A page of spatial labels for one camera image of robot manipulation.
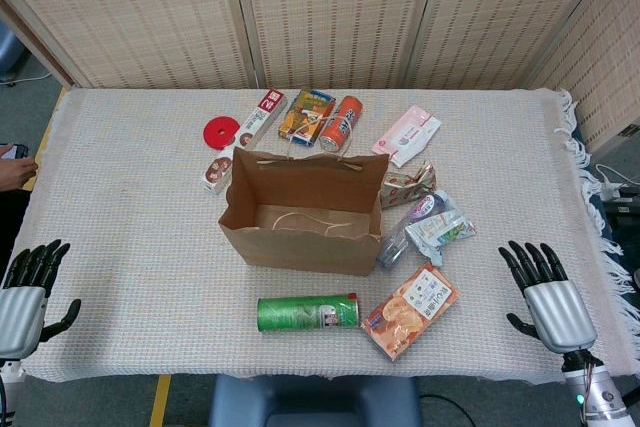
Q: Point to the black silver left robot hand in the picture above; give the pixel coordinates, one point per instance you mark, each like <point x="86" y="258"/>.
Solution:
<point x="20" y="317"/>

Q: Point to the beige woven folding screen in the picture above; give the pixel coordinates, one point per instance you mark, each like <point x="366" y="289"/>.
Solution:
<point x="350" y="12"/>

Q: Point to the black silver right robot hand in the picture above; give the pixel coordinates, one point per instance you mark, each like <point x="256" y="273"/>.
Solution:
<point x="560" y="312"/>

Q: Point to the blue grey chair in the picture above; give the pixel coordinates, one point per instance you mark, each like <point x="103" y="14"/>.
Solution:
<point x="10" y="52"/>

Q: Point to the brown paper bag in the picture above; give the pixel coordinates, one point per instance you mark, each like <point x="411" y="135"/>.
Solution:
<point x="300" y="252"/>

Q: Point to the pink white wet wipes pack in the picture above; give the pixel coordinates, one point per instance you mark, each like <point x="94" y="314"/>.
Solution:
<point x="405" y="139"/>

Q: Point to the green chips can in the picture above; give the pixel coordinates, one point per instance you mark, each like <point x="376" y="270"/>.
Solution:
<point x="300" y="313"/>

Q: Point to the bystander bare hand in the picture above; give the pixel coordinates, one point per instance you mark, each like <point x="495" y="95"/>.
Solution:
<point x="17" y="174"/>

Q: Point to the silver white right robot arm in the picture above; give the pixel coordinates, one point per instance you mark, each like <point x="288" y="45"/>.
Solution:
<point x="605" y="402"/>

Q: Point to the gold foil bag red lips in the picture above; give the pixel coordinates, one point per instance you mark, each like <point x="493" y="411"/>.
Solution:
<point x="405" y="187"/>

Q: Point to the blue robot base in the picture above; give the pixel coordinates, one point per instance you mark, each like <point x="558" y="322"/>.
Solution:
<point x="315" y="397"/>

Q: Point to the clear plastic water bottle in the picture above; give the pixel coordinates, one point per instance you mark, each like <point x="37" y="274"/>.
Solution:
<point x="395" y="242"/>

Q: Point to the orange soda can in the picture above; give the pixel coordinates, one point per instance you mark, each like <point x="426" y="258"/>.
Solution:
<point x="340" y="124"/>

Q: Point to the dark smartphone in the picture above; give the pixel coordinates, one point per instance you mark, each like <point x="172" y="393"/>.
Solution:
<point x="14" y="151"/>

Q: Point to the orange snack packet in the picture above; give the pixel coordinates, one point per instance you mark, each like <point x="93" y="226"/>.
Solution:
<point x="405" y="312"/>

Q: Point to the red white toothpaste box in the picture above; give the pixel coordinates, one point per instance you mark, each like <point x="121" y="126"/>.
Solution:
<point x="250" y="127"/>

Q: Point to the black box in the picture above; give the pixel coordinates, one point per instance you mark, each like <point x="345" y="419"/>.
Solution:
<point x="622" y="217"/>

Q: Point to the red round disc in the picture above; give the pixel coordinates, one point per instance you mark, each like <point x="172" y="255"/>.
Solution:
<point x="212" y="139"/>

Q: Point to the yellow blue drink carton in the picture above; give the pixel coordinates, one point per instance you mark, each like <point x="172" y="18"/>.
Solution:
<point x="305" y="117"/>

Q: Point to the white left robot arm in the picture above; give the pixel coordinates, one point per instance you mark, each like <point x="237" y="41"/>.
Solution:
<point x="9" y="372"/>

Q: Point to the pale blue green snack pouch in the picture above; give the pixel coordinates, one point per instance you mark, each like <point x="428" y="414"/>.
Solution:
<point x="437" y="232"/>

